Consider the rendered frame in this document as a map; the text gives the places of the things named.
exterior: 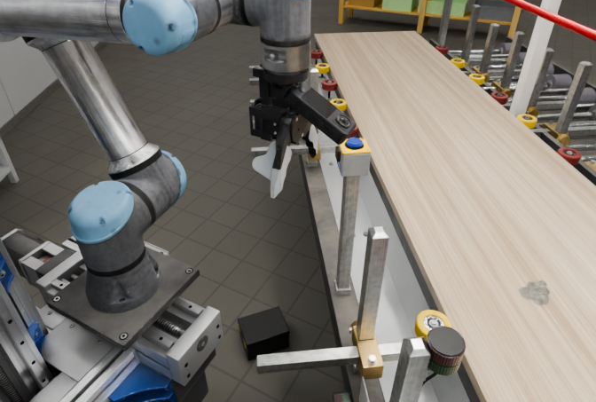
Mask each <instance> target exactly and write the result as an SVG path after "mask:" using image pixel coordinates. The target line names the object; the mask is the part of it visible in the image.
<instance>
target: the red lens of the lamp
mask: <svg viewBox="0 0 596 402"><path fill-rule="evenodd" d="M436 327H446V326H436ZM434 328H435V327H433V328H431V329H430V330H429V331H428V333H427V339H426V343H427V347H428V349H429V352H430V354H431V357H430V358H431V359H432V360H433V361H434V362H435V363H437V364H439V365H441V366H445V367H453V366H456V365H457V364H458V363H459V362H460V361H461V360H462V358H463V355H464V353H465V350H466V342H465V340H464V338H463V337H462V335H461V334H460V333H459V332H458V331H456V330H455V329H453V328H451V327H449V328H451V329H452V330H454V331H456V332H457V333H458V334H459V335H460V336H461V338H462V340H463V343H464V346H465V348H464V349H463V351H462V352H461V354H459V355H457V356H453V357H449V356H447V357H446V356H444V355H443V354H442V355H441V354H440V353H438V352H436V351H435V349H433V347H432V346H431V345H430V342H429V341H428V340H429V339H428V338H429V337H428V335H429V333H430V332H431V331H432V330H433V329H434Z"/></svg>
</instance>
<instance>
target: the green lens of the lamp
mask: <svg viewBox="0 0 596 402"><path fill-rule="evenodd" d="M460 363H461V361H460V362H459V363H458V364H457V365H456V366H453V367H445V366H441V365H439V364H437V363H435V362H434V361H433V360H432V359H430V360H429V363H428V368H429V369H430V370H431V371H433V372H434V373H436V374H439V375H452V374H455V373H456V372H457V371H458V370H459V366H460Z"/></svg>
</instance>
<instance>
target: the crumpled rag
mask: <svg viewBox="0 0 596 402"><path fill-rule="evenodd" d="M518 290H519V292H520V293H521V296H522V297H523V298H524V299H532V300H534V303H535V304H536V305H540V304H547V303H548V302H549V301H550V300H551V299H550V298H549V297H548V294H550V290H549V289H548V288H547V285H546V282H545V281H543V280H540V281H530V282H529V283H528V286H527V287H523V288H519V289H518Z"/></svg>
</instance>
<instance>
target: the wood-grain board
mask: <svg viewBox="0 0 596 402"><path fill-rule="evenodd" d="M314 38H315V40H316V42H317V44H318V48H319V49H320V50H321V51H323V58H324V60H325V63H326V64H328V65H329V66H330V69H329V71H330V73H331V76H332V78H333V79H334V80H335V81H337V89H338V91H339V93H340V94H341V98H342V99H344V100H346V101H347V110H348V112H349V116H350V118H351V119H352V120H353V121H354V122H356V124H357V126H358V135H359V137H360V138H365V140H366V142H367V144H368V146H369V147H370V150H371V159H370V161H371V163H372V166H373V168H374V170H375V172H376V174H377V176H378V179H379V180H380V183H381V185H382V188H383V190H384V192H385V194H386V195H387V198H388V201H389V203H390V205H391V208H392V209H393V211H394V213H395V215H396V219H397V221H398V223H399V224H400V226H401V229H402V231H403V233H404V236H405V238H406V240H407V242H408V244H409V246H410V249H411V251H412V253H413V255H414V257H415V260H416V262H417V264H418V266H419V268H420V271H421V273H422V275H423V277H424V280H425V282H426V283H427V286H428V289H429V291H430V293H431V295H432V297H433V298H434V301H435V304H436V306H437V308H438V311H439V312H440V313H442V314H443V315H445V316H446V317H447V318H448V320H449V321H450V323H451V328H453V329H455V330H456V331H458V332H459V333H460V334H461V335H462V337H463V338H464V340H465V342H466V350H465V353H464V355H463V358H462V360H461V361H462V363H463V365H464V367H465V369H466V371H467V374H468V376H469V378H470V380H471V383H472V384H473V386H474V389H475V392H476V394H477V396H478V398H479V399H480V402H596V185H594V184H593V183H592V182H591V181H590V180H588V179H587V178H586V177H585V176H584V175H582V174H581V173H580V172H579V171H578V170H577V169H575V168H574V167H573V166H572V165H571V164H569V163H568V162H567V161H566V160H565V159H563V158H562V157H561V156H560V155H559V154H557V153H556V152H555V151H554V150H553V149H552V148H551V147H550V146H549V145H547V144H546V143H545V142H544V141H543V140H542V139H541V138H539V137H538V136H537V135H536V134H535V133H534V132H532V131H531V130H530V129H529V128H528V127H526V126H525V125H524V124H523V123H522V122H520V121H519V120H518V119H517V118H516V117H515V116H513V115H512V114H511V113H510V112H509V111H507V110H506V109H505V108H504V107H503V106H501V105H500V104H499V103H498V102H497V101H496V100H495V99H494V98H493V97H492V96H491V95H489V94H488V93H487V92H486V91H485V90H483V89H482V88H481V87H480V86H479V85H478V84H476V83H475V82H474V81H473V80H472V79H470V78H469V77H468V76H467V75H466V74H464V73H463V72H462V71H461V70H460V69H459V68H457V67H456V66H455V65H454V64H453V63H451V62H450V61H449V60H448V59H447V58H445V57H444V56H443V55H442V53H441V52H439V51H438V50H437V49H436V48H435V47H433V46H432V45H431V44H430V43H429V42H427V41H426V40H425V39H424V38H423V37H422V36H420V35H419V34H418V33H417V32H416V31H394V32H364V33H332V34H314ZM540 280H543V281H545V282H546V285H547V288H548V289H549V290H550V294H548V297H549V298H550V299H551V300H550V301H549V302H548V303H547V304H540V305H536V304H535V303H534V300H532V299H524V298H523V297H522V296H521V293H520V292H519V290H518V289H519V288H523V287H527V286H528V283H529V282H530V281H540Z"/></svg>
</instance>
